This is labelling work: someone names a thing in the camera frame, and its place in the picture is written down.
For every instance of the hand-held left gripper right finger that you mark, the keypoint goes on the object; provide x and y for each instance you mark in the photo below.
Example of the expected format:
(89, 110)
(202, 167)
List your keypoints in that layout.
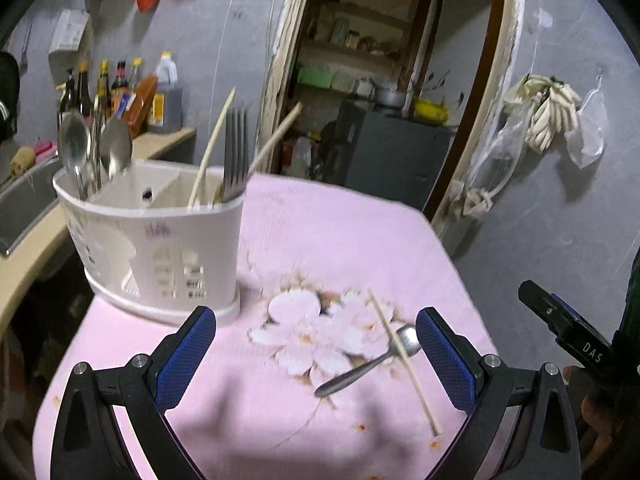
(447, 360)

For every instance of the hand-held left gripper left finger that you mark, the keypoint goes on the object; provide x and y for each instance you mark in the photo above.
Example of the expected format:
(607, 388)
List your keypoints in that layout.
(185, 355)

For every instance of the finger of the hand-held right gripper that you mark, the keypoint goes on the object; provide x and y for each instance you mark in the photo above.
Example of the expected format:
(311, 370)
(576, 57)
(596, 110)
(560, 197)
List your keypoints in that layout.
(537, 300)

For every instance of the pale wooden chopstick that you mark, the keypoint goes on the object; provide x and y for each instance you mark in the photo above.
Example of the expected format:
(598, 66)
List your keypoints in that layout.
(212, 145)
(405, 360)
(275, 135)

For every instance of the white plastic utensil holder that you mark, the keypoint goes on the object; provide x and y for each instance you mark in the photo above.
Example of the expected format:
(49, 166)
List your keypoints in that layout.
(125, 240)

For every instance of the steel fork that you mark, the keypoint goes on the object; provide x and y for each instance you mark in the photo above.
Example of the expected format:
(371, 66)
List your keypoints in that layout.
(235, 160)

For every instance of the slim steel utensil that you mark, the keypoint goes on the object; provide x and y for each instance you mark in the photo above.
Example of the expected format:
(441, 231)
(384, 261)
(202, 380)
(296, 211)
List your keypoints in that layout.
(96, 160)

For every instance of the large steel spoon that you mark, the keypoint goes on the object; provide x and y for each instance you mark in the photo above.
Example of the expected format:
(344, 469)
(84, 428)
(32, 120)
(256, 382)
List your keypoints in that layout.
(74, 135)

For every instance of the person's right hand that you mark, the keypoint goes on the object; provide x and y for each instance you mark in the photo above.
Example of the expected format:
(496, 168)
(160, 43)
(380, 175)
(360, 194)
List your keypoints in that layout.
(597, 410)

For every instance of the crumpled clear plastic bag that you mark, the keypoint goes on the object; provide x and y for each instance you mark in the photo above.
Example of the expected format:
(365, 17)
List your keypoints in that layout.
(500, 147)

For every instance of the pink floral tablecloth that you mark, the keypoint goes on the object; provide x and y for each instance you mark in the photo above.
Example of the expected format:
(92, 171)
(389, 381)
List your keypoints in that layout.
(320, 240)

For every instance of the grey cabinet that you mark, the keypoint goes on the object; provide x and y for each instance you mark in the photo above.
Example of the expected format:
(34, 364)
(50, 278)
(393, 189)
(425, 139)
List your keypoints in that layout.
(395, 150)

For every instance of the yellow bowl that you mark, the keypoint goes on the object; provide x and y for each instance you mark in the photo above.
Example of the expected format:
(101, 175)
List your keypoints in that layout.
(430, 110)

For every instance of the white sack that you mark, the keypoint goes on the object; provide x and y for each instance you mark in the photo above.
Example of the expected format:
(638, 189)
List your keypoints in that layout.
(300, 157)

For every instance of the large dark liquid jug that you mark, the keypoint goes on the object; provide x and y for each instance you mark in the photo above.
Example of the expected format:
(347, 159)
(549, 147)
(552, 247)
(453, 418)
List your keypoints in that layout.
(167, 105)

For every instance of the steel cooking pot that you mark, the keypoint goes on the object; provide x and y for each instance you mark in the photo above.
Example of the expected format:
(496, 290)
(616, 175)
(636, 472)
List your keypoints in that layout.
(389, 96)

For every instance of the brown spice packet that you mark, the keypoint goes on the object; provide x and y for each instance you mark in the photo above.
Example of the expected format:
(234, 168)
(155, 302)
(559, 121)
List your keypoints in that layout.
(142, 105)

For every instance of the tan loofah scrubber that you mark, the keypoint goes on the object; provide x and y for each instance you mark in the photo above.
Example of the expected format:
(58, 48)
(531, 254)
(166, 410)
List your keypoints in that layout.
(22, 159)

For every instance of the blue white packet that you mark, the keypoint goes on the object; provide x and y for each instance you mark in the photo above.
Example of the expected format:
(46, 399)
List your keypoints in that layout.
(124, 105)

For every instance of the dark pump sauce bottle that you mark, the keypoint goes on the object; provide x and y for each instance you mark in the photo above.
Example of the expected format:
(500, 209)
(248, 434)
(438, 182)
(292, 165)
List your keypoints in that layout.
(67, 102)

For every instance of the green box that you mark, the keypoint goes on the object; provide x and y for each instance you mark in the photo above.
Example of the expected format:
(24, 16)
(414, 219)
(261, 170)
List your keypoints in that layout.
(314, 75)

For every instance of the wooden shelf unit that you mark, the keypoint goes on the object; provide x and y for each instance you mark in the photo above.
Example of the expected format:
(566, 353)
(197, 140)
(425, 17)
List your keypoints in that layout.
(360, 15)

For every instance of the white paper box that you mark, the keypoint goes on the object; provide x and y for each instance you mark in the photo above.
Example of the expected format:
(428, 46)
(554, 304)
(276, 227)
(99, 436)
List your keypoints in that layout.
(70, 32)

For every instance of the pale door frame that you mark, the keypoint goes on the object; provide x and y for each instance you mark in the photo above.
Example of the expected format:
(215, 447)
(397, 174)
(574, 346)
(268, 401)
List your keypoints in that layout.
(510, 60)

